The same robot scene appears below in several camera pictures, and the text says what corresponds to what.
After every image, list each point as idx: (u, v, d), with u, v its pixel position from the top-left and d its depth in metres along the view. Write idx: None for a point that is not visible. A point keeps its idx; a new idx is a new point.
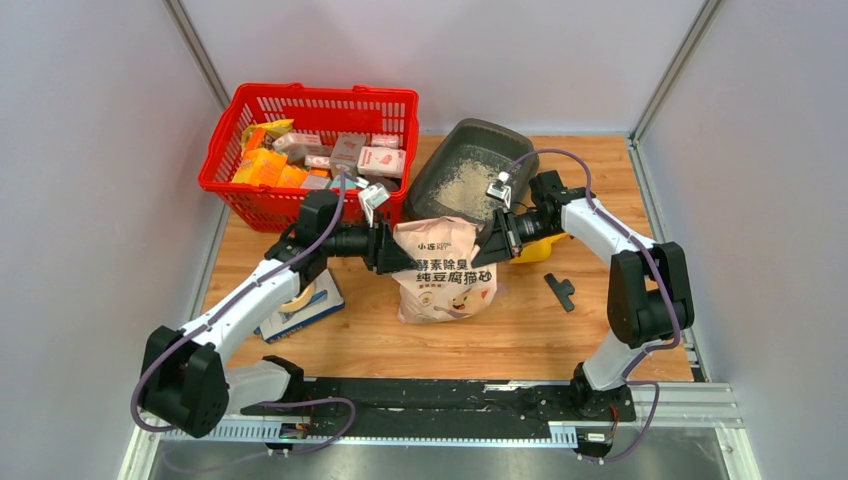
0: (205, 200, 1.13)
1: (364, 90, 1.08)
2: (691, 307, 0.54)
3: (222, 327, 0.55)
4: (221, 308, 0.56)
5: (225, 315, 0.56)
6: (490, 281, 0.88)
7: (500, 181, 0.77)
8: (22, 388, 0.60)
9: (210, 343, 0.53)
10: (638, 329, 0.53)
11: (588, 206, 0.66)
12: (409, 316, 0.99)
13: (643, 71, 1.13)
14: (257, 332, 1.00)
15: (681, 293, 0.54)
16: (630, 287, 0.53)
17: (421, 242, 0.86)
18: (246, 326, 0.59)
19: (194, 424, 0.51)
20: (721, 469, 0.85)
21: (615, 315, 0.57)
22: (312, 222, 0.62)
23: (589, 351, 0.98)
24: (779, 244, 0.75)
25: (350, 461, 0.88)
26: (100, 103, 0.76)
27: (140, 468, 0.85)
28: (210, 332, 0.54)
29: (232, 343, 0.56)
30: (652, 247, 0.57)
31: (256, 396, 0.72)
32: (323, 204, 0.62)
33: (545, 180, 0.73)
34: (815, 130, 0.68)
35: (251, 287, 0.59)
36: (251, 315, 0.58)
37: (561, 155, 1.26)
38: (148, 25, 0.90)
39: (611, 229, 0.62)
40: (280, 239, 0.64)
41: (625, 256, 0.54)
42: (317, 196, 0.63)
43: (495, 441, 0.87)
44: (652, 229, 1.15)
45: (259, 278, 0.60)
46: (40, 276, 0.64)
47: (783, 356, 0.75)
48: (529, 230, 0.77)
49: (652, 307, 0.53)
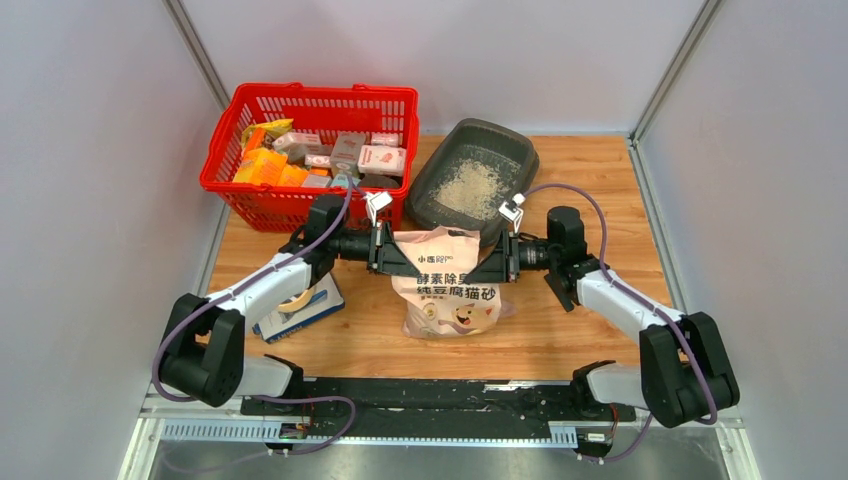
0: (205, 200, 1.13)
1: (363, 89, 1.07)
2: (734, 384, 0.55)
3: (245, 297, 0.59)
4: (242, 284, 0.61)
5: (248, 289, 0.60)
6: (493, 299, 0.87)
7: (515, 202, 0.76)
8: (21, 389, 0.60)
9: (234, 309, 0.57)
10: (681, 411, 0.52)
11: (605, 279, 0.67)
12: (414, 331, 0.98)
13: (643, 71, 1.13)
14: (257, 332, 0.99)
15: (719, 368, 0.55)
16: (666, 368, 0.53)
17: (421, 254, 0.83)
18: (262, 305, 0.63)
19: (210, 390, 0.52)
20: (721, 469, 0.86)
21: (650, 393, 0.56)
22: (321, 221, 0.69)
23: (589, 351, 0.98)
24: (779, 244, 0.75)
25: (350, 461, 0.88)
26: (99, 101, 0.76)
27: (140, 469, 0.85)
28: (234, 301, 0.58)
29: (248, 317, 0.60)
30: (680, 319, 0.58)
31: (258, 389, 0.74)
32: (330, 207, 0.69)
33: (568, 235, 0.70)
34: (816, 128, 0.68)
35: (269, 272, 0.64)
36: (268, 294, 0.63)
37: (562, 156, 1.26)
38: (148, 25, 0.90)
39: (633, 302, 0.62)
40: (291, 238, 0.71)
41: (656, 332, 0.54)
42: (326, 200, 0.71)
43: (495, 441, 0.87)
44: (652, 229, 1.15)
45: (278, 265, 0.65)
46: (39, 275, 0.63)
47: (784, 357, 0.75)
48: (532, 257, 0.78)
49: (690, 387, 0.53)
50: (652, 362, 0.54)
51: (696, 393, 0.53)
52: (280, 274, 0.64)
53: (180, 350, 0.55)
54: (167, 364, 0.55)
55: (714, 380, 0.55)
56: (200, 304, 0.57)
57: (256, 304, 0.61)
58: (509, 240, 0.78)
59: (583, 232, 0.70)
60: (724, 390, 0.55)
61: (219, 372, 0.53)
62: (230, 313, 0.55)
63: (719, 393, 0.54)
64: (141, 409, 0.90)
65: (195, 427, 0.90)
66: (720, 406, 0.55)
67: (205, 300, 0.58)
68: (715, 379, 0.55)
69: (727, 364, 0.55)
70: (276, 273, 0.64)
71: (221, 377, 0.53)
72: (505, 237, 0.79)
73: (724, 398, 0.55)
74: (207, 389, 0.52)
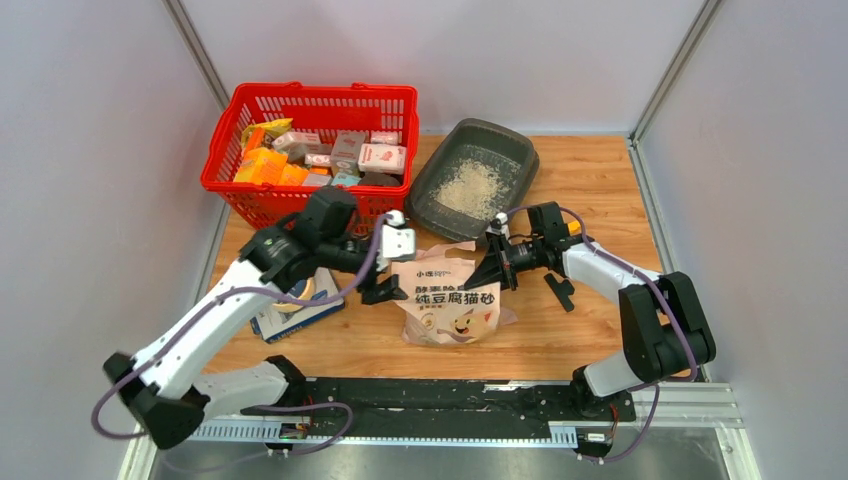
0: (205, 200, 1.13)
1: (363, 86, 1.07)
2: (710, 339, 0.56)
3: (171, 361, 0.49)
4: (173, 337, 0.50)
5: (177, 346, 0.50)
6: (491, 303, 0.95)
7: (499, 219, 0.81)
8: (20, 390, 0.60)
9: (157, 382, 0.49)
10: (659, 366, 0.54)
11: (588, 249, 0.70)
12: (413, 337, 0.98)
13: (643, 71, 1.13)
14: (257, 332, 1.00)
15: (695, 324, 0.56)
16: (644, 325, 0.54)
17: (421, 270, 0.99)
18: (213, 347, 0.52)
19: (164, 443, 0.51)
20: (721, 468, 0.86)
21: (631, 352, 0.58)
22: (320, 214, 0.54)
23: (589, 351, 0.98)
24: (777, 244, 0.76)
25: (350, 461, 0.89)
26: (99, 101, 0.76)
27: (140, 468, 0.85)
28: (158, 368, 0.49)
29: (195, 371, 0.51)
30: (658, 279, 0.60)
31: (248, 401, 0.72)
32: (335, 202, 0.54)
33: (545, 215, 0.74)
34: (817, 129, 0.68)
35: (210, 306, 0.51)
36: (212, 337, 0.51)
37: (561, 155, 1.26)
38: (148, 25, 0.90)
39: (613, 267, 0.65)
40: (272, 227, 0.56)
41: (634, 290, 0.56)
42: (336, 190, 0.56)
43: (495, 441, 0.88)
44: (652, 229, 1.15)
45: (219, 298, 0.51)
46: (40, 274, 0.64)
47: (784, 358, 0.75)
48: (523, 254, 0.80)
49: (669, 343, 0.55)
50: (631, 319, 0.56)
51: (675, 348, 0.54)
52: (221, 311, 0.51)
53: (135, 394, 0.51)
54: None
55: (691, 337, 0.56)
56: (124, 374, 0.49)
57: (194, 359, 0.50)
58: (500, 239, 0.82)
59: (559, 213, 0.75)
60: (702, 348, 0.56)
61: (162, 436, 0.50)
62: (147, 397, 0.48)
63: (697, 348, 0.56)
64: None
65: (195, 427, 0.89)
66: (697, 362, 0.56)
67: (132, 362, 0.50)
68: (692, 335, 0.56)
69: (703, 319, 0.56)
70: (218, 308, 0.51)
71: (168, 435, 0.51)
72: (494, 240, 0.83)
73: (700, 354, 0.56)
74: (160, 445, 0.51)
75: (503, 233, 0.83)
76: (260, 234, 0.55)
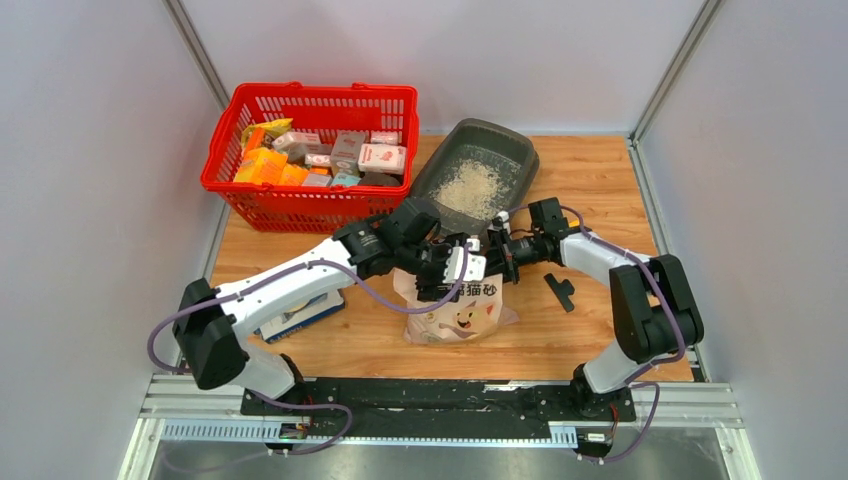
0: (205, 199, 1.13)
1: (363, 87, 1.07)
2: (698, 320, 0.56)
3: (252, 301, 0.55)
4: (261, 280, 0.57)
5: (261, 289, 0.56)
6: (494, 295, 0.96)
7: (500, 218, 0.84)
8: (20, 390, 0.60)
9: (234, 314, 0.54)
10: (647, 344, 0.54)
11: (584, 236, 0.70)
12: (414, 336, 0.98)
13: (643, 71, 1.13)
14: (257, 332, 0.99)
15: (684, 303, 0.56)
16: (633, 303, 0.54)
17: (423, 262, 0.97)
18: (282, 305, 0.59)
19: (200, 379, 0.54)
20: (721, 469, 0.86)
21: (621, 332, 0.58)
22: (409, 220, 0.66)
23: (590, 351, 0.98)
24: (777, 245, 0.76)
25: (350, 461, 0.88)
26: (98, 101, 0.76)
27: (140, 468, 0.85)
28: (239, 303, 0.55)
29: (259, 318, 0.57)
30: (649, 262, 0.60)
31: (256, 385, 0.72)
32: (423, 213, 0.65)
33: (544, 209, 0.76)
34: (817, 129, 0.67)
35: (299, 268, 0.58)
36: (290, 295, 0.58)
37: (561, 156, 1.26)
38: (148, 25, 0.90)
39: (607, 252, 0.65)
40: (362, 223, 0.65)
41: (624, 270, 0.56)
42: (421, 202, 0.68)
43: (495, 441, 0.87)
44: (652, 230, 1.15)
45: (310, 264, 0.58)
46: (39, 275, 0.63)
47: (784, 358, 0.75)
48: (526, 248, 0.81)
49: (658, 322, 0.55)
50: (620, 298, 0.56)
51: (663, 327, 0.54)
52: (308, 276, 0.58)
53: (190, 323, 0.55)
54: (179, 333, 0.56)
55: (681, 317, 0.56)
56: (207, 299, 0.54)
57: (270, 305, 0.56)
58: (502, 234, 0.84)
59: (558, 206, 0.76)
60: (691, 328, 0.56)
61: (206, 371, 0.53)
62: (221, 324, 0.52)
63: (686, 329, 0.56)
64: (141, 409, 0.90)
65: (195, 427, 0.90)
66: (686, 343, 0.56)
67: (217, 292, 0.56)
68: (681, 315, 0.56)
69: (692, 300, 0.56)
70: (304, 272, 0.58)
71: (211, 372, 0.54)
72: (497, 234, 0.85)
73: (689, 335, 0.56)
74: (197, 379, 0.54)
75: (505, 227, 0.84)
76: (350, 226, 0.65)
